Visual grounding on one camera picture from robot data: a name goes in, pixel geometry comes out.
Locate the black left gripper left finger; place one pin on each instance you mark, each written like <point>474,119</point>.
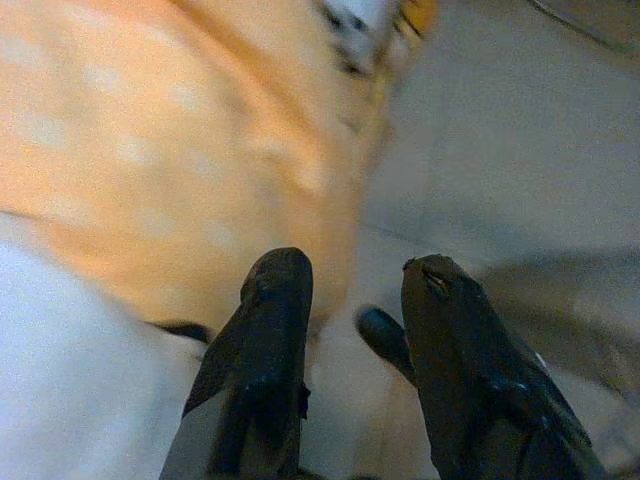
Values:
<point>260,350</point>

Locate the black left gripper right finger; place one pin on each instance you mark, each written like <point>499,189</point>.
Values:
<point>475,375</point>

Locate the dark grey robot left leg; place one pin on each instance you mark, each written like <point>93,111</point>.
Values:
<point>382,330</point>

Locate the yellow cartoon egg blanket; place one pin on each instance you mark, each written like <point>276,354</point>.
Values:
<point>150,150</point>

